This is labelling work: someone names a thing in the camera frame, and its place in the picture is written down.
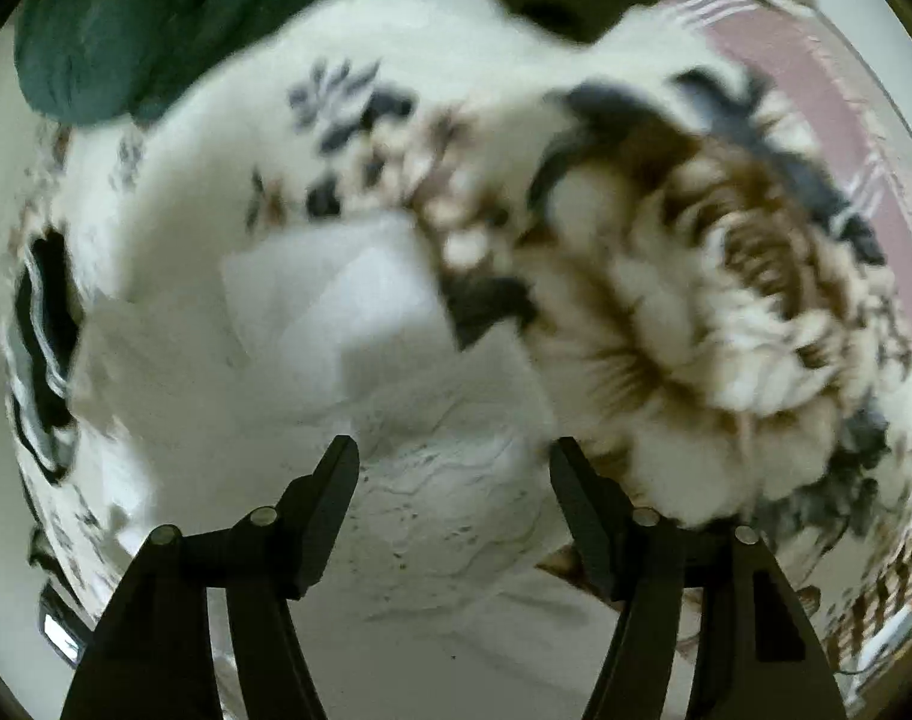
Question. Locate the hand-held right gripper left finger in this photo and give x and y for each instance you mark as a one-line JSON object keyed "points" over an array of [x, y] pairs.
{"points": [[327, 510]]}

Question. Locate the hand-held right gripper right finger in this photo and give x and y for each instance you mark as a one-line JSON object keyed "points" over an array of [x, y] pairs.
{"points": [[585, 514]]}

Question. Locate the white towel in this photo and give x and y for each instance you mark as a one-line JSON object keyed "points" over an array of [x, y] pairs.
{"points": [[298, 330]]}

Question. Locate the floral printed blanket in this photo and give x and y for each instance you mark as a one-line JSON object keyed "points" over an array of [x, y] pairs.
{"points": [[726, 277]]}

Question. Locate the black white-striped cloth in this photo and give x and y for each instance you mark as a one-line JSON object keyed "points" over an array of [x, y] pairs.
{"points": [[43, 300]]}

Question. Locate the teal fleece blanket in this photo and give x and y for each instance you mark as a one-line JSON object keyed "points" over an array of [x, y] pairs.
{"points": [[111, 30]]}

